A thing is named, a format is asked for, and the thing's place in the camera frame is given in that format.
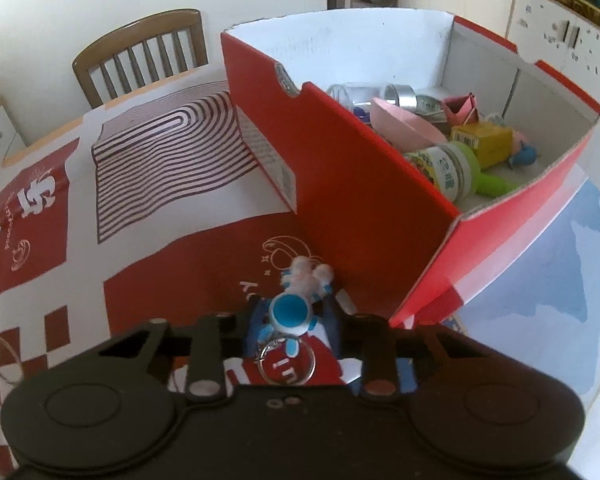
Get blue white astronaut keychain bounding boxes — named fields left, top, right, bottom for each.
left=252, top=254, right=344, bottom=387

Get mint green correction tape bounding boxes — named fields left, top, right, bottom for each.
left=414, top=93, right=449, bottom=121

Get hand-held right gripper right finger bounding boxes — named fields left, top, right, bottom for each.
left=324, top=292, right=487, bottom=398

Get small yellow box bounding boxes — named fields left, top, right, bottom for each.
left=449, top=120, right=515, bottom=169

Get pink binder clips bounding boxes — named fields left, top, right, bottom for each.
left=440, top=92, right=481, bottom=126

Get pink plastic bowl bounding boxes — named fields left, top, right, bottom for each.
left=369, top=97, right=449, bottom=146

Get brown wooden chair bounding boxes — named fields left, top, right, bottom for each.
left=72, top=8, right=209, bottom=110

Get green plastic item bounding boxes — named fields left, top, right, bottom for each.
left=474, top=169, right=524, bottom=196

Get clear jar silver lid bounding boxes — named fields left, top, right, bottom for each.
left=326, top=82, right=419, bottom=111

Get pink pig figurine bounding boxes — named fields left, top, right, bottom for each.
left=507, top=127, right=539, bottom=169

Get red cardboard box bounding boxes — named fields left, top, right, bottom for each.
left=219, top=7, right=600, bottom=332

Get red white printed tablecloth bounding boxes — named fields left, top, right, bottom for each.
left=0, top=67, right=463, bottom=463

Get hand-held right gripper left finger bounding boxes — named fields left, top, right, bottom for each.
left=97, top=299, right=276, bottom=403

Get white drawer cabinet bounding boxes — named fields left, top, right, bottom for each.
left=0, top=94, right=29, bottom=171

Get green lid labelled jar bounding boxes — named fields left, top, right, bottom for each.
left=403, top=140, right=484, bottom=204

